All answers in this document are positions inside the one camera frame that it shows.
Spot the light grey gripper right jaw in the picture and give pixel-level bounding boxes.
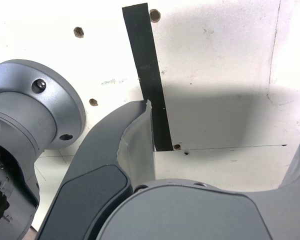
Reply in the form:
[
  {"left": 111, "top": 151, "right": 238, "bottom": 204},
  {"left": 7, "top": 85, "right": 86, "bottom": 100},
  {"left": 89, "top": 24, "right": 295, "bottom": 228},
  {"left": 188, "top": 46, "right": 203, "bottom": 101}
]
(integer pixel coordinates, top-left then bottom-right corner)
[{"left": 96, "top": 135, "right": 300, "bottom": 240}]

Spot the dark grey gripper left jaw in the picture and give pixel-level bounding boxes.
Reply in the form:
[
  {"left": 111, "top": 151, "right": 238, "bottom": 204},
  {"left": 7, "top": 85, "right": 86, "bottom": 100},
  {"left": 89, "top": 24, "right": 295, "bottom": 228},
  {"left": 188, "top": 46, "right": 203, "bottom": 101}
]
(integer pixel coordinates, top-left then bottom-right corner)
[{"left": 36, "top": 99, "right": 156, "bottom": 240}]

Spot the black tape strip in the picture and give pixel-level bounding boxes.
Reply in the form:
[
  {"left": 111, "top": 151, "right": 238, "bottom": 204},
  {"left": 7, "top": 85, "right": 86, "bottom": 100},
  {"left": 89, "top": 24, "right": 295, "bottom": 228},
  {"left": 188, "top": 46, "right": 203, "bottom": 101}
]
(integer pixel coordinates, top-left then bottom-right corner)
[{"left": 121, "top": 2, "right": 175, "bottom": 152}]

